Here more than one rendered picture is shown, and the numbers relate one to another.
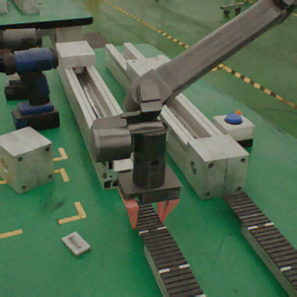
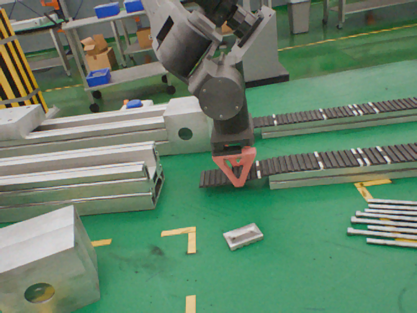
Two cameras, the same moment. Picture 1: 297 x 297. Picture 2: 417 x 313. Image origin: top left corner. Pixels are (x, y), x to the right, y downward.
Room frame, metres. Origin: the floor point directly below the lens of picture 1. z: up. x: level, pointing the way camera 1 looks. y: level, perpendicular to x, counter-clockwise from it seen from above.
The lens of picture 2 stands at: (0.46, 0.43, 1.12)
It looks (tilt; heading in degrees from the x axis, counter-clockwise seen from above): 30 degrees down; 296
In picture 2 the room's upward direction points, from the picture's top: 11 degrees counter-clockwise
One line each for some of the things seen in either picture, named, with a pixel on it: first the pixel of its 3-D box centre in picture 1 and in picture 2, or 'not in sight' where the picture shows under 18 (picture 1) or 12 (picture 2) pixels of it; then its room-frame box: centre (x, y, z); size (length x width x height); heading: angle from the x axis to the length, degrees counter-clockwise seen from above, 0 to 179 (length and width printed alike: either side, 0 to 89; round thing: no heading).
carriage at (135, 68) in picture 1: (150, 76); (4, 129); (1.21, -0.06, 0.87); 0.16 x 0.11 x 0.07; 16
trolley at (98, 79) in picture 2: not in sight; (116, 52); (2.75, -2.64, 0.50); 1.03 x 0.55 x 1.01; 34
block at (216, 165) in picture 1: (220, 165); (191, 122); (0.78, -0.20, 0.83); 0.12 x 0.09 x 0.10; 106
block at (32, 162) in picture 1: (29, 157); (48, 258); (0.82, 0.22, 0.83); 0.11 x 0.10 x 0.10; 130
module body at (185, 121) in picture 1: (150, 92); (13, 147); (1.21, -0.06, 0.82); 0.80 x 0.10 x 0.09; 16
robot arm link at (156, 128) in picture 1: (147, 140); (224, 79); (0.63, -0.03, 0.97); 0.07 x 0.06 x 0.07; 105
